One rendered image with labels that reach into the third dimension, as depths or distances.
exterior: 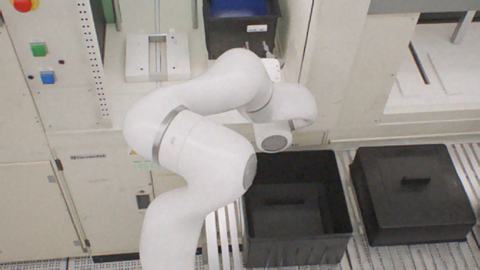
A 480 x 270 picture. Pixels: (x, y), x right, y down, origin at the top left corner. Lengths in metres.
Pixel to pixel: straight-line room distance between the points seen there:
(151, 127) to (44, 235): 1.45
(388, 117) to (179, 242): 1.07
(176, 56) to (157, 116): 1.03
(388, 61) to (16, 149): 1.15
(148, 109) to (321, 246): 0.77
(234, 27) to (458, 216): 0.85
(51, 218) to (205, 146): 1.38
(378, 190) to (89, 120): 0.87
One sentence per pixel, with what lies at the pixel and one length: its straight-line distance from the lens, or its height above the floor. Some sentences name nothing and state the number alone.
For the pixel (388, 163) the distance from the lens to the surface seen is 1.70.
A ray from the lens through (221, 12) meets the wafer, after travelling 1.79.
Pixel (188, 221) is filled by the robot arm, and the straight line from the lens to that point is 0.88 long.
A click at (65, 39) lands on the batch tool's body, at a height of 1.23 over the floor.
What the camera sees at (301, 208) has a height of 0.77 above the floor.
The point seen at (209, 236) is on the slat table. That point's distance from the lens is 1.60.
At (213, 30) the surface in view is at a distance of 1.70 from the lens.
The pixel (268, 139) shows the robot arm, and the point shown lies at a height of 1.21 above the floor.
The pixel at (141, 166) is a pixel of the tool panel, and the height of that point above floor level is 0.67.
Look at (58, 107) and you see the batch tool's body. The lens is 1.65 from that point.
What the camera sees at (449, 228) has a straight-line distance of 1.66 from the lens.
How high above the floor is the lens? 2.16
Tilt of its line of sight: 51 degrees down
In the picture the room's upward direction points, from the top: 5 degrees clockwise
